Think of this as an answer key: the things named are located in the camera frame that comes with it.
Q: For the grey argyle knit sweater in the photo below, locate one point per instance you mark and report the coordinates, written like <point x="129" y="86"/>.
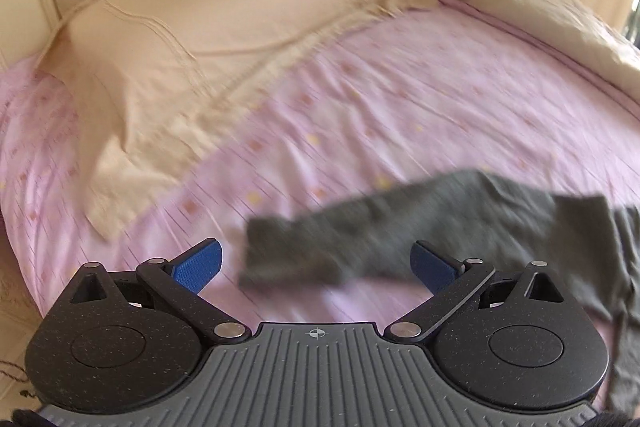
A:
<point x="591" y="244"/>

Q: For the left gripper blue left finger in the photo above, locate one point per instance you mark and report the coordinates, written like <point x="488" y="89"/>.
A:
<point x="175" y="285"/>

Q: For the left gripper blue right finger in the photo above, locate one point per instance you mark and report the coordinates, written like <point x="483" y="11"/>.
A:
<point x="453" y="284"/>

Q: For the pink patterned bed sheet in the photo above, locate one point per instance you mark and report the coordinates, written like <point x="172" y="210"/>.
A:
<point x="393" y="102"/>

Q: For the beige pillow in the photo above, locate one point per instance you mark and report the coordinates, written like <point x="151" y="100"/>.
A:
<point x="157" y="84"/>

